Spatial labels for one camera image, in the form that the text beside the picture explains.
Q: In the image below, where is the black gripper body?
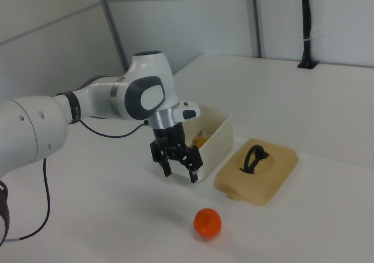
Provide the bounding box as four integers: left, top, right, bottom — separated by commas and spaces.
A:
152, 122, 188, 162

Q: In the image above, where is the cream plastic container box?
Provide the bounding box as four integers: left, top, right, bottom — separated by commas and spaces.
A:
171, 104, 235, 185

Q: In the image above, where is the tan plastic container lid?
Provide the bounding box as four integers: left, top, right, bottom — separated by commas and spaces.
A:
213, 137, 300, 207

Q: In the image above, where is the large yellow C-clamp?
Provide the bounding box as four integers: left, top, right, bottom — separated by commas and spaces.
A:
189, 129, 217, 147

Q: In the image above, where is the orange toy mandarin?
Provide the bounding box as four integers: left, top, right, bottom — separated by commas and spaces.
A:
193, 207, 223, 240

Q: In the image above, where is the black pole with base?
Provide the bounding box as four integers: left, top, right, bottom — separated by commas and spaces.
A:
297, 0, 319, 70

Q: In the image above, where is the black lid handle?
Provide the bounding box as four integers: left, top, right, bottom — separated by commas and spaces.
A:
238, 144, 271, 175

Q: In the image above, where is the grey partition post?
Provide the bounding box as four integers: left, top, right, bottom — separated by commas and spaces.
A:
244, 0, 263, 59
95, 0, 130, 74

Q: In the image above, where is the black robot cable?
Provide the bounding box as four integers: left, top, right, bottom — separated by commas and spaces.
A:
0, 117, 149, 244

